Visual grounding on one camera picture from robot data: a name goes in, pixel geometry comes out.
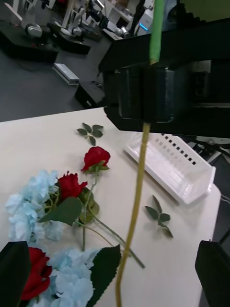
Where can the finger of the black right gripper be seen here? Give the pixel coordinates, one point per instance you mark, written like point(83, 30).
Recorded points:
point(127, 93)

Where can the silver aluminium bar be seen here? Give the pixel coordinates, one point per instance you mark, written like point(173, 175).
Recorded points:
point(65, 73)

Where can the black platform with white robot arm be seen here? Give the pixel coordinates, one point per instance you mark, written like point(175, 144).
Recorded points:
point(72, 43)

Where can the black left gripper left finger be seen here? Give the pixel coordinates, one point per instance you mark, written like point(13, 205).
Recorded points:
point(13, 271)

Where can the loose green leaf twig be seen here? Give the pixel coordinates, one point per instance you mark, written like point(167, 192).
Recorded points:
point(97, 133)
point(152, 212)

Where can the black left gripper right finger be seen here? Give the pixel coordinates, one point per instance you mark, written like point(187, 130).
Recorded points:
point(215, 271)

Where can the black box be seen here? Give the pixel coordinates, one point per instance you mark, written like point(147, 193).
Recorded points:
point(89, 94)

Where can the black platform with silver robot arm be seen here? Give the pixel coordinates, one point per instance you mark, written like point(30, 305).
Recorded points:
point(26, 45)

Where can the shallow white plastic box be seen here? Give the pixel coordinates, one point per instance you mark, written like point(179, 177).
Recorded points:
point(172, 168)

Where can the pale blue flower head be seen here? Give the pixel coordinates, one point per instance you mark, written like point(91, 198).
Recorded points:
point(72, 283)
point(31, 192)

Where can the red rose with green stem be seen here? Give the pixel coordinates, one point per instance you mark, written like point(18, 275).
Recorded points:
point(36, 271)
point(95, 156)
point(69, 184)
point(141, 168)

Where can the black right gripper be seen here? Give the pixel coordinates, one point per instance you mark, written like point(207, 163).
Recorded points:
point(191, 45)

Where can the pale grey robot with turquoise light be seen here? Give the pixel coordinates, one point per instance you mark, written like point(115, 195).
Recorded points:
point(143, 21)

